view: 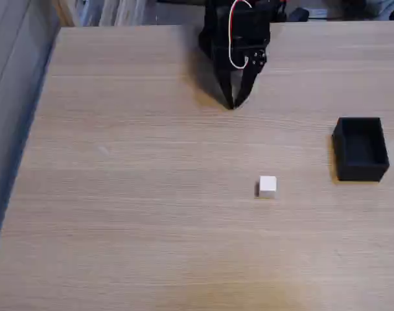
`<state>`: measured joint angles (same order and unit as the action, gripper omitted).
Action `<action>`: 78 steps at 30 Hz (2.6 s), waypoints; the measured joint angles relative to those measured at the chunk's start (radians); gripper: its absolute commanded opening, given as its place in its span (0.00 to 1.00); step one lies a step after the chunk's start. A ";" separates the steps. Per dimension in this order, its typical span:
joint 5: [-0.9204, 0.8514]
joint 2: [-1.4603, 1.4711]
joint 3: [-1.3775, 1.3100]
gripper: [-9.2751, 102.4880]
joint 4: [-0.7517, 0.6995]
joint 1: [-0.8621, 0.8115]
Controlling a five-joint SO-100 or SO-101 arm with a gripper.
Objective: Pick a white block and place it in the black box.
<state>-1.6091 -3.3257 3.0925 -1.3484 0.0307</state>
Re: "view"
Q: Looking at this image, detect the white cube block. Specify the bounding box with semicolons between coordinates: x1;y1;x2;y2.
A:
258;176;278;200

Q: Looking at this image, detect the black open box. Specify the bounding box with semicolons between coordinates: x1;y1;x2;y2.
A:
332;117;391;183

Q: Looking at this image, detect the small dark background object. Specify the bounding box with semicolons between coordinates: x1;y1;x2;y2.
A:
287;7;310;22

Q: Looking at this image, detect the white and red servo cable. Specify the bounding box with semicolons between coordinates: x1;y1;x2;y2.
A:
227;0;253;70

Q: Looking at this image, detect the wooden frame post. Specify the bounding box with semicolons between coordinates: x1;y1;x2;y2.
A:
51;0;78;28

